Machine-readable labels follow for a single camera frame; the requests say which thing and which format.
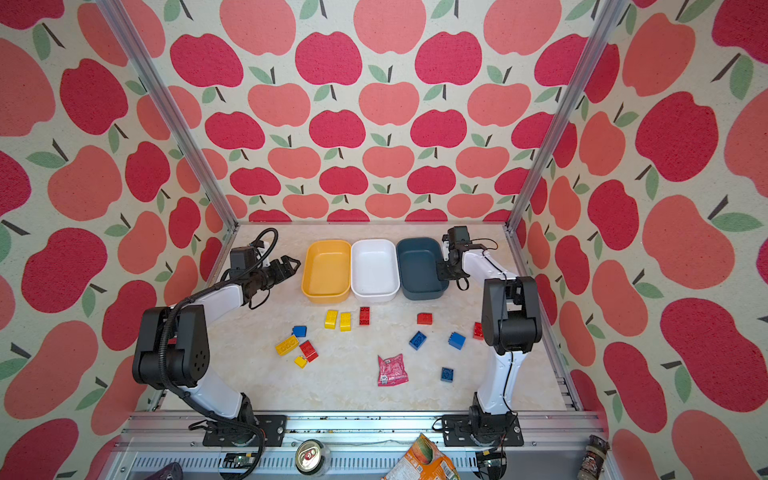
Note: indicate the left aluminium post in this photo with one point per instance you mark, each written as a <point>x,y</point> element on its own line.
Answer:
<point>130,40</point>

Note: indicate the red long lego centre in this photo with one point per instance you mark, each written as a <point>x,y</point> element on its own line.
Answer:
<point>364,316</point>

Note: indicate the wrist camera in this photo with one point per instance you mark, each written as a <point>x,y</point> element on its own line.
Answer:
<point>244,260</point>
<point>458,235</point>

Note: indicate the dark blue square lego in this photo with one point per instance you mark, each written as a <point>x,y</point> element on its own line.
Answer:
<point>447,375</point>

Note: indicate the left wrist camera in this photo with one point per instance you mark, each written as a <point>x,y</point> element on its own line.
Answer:
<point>244,260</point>

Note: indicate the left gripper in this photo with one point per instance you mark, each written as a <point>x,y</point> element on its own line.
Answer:
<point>286,269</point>

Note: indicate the green circuit board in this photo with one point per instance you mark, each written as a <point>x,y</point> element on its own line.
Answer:
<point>237,461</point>

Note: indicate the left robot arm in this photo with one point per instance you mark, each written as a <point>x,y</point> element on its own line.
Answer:
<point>172,351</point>

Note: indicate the white plastic bin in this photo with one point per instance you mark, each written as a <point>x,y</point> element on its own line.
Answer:
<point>374,271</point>

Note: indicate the yellow rounded lego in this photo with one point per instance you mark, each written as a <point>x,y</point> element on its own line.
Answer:
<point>331,318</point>
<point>345,321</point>

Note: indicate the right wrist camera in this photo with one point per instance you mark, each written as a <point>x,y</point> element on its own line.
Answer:
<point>458,235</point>

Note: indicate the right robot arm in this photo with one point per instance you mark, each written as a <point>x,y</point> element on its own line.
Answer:
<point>511,326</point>

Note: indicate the red small lego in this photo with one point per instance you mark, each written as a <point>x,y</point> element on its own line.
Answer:
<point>424,318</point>

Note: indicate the dark glass jar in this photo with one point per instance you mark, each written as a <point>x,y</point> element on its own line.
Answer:
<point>592,462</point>

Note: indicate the yellow plastic bin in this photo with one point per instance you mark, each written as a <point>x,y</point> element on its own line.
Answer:
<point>327,272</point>

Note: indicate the aluminium front rail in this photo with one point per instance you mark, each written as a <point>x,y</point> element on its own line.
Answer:
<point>363,445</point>

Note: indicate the dark purple object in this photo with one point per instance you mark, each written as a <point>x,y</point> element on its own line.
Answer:
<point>171,471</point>

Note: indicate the yellow long lego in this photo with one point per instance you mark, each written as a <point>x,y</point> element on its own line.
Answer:
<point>287,345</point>

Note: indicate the dark teal plastic bin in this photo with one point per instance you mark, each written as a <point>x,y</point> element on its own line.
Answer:
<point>417,262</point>

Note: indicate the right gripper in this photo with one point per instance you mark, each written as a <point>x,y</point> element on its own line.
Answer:
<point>442,274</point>

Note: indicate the orange snack bag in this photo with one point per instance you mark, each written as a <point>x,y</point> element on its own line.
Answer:
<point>423,461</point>

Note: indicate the soda can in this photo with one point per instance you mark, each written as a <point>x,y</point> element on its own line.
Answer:
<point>312,458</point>

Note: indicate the right aluminium post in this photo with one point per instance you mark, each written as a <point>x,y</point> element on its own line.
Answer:
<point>604,27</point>

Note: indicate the pink snack packet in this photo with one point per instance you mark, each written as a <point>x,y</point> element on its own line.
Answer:
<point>392,371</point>

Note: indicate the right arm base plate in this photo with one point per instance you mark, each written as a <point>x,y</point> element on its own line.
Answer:
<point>485,430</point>

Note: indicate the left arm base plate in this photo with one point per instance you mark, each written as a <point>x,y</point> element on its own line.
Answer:
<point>268,432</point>

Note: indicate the aluminium post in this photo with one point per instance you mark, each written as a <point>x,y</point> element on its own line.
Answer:
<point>604,27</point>
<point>130,40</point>

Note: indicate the small blue lego left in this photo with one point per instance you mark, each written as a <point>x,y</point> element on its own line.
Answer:
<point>299,330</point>

